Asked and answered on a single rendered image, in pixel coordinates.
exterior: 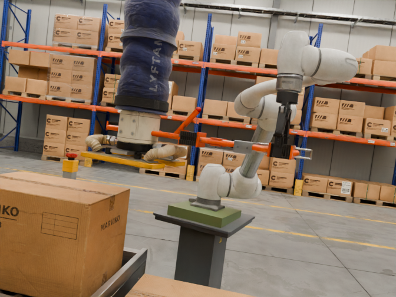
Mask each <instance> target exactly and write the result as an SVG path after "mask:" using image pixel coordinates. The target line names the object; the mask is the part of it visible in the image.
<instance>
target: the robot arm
mask: <svg viewBox="0 0 396 297"><path fill-rule="evenodd" d="M277 70H278V75H277V79H275V80H270V81H265V82H262V83H259V84H256V85H254V86H253V87H250V88H248V89H246V90H244V91H242V92H241V93H240V94H239V95H238V96H237V97H236V99H235V105H234V109H235V112H236V113H237V114H238V115H240V116H247V117H252V118H257V119H258V126H257V128H256V130H255V133H254V135H253V137H252V140H251V142H253V143H256V144H257V142H258V143H266V144H269V143H270V141H271V139H272V137H273V136H274V137H275V142H274V147H273V155H272V156H274V157H282V149H283V144H288V139H290V137H289V129H290V123H291V121H293V119H294V118H295V116H296V104H297V103H298V96H299V94H298V93H300V92H301V90H302V88H303V87H308V86H311V85H314V84H318V85H326V84H332V83H336V82H340V83H341V82H345V81H348V80H351V79H352V78H353V77H354V76H355V75H356V73H357V71H358V62H357V60H356V58H355V57H354V56H352V55H351V54H349V53H347V52H344V51H340V50H337V49H330V48H317V47H313V46H311V45H310V40H309V37H308V35H307V33H306V32H304V31H289V32H288V33H286V34H285V35H284V36H283V38H282V40H281V43H280V47H279V52H278V58H277ZM275 93H277V95H273V94H275ZM264 155H265V154H264V153H257V152H255V154H254V155H248V154H246V155H245V158H244V159H243V162H242V165H241V166H240V167H238V168H236V170H235V171H234V172H233V173H227V172H225V168H224V167H223V166H222V165H220V164H207V165H206V166H205V167H204V168H203V170H202V172H201V174H200V178H199V183H198V188H197V198H191V197H190V198H189V201H190V202H191V203H190V206H194V207H199V208H203V209H208V210H212V211H215V212H217V211H218V210H220V209H222V208H225V205H222V204H221V197H229V198H233V199H244V200H247V199H253V198H256V197H258V196H259V195H260V193H261V190H262V184H261V181H260V179H259V178H258V175H257V173H256V172H257V170H258V168H259V165H260V163H261V161H262V159H263V157H264Z"/></svg>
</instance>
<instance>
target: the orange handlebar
mask: <svg viewBox="0 0 396 297"><path fill-rule="evenodd" d="M106 128H107V129H108V130H114V131H118V126H114V125H107V126H106ZM151 135H152V136H156V137H164V138H172V139H177V140H178V139H179V135H178V134H174V133H167V132H162V131H160V130H159V131H152V132H151ZM199 142H200V143H206V144H209V145H210V146H215V147H216V146H218V147H233V146H234V141H228V140H227V139H223V138H217V137H215V138H213V137H211V138H205V137H200V138H199ZM252 150H255V151H263V152H268V146H263V145H258V144H253V146H252ZM298 155H299V151H298V150H293V156H298Z"/></svg>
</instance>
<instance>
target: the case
mask: <svg viewBox="0 0 396 297"><path fill-rule="evenodd" d="M129 198H130V189H129V188H125V187H118V186H111V185H106V184H99V183H92V182H88V181H81V180H74V179H66V178H62V177H55V176H48V175H44V174H36V173H29V172H25V171H19V172H13V173H5V174H0V289H2V290H5V291H10V292H14V293H19V294H23V295H27V296H32V297H90V296H91V295H92V294H94V293H95V292H96V291H97V290H98V289H99V288H100V287H101V286H103V285H104V284H105V283H106V282H107V281H108V280H109V279H110V278H111V277H112V276H113V275H114V274H115V273H116V272H117V271H119V270H120V269H121V265H122V260H123V250H124V239H125V233H126V224H127V214H128V204H129Z"/></svg>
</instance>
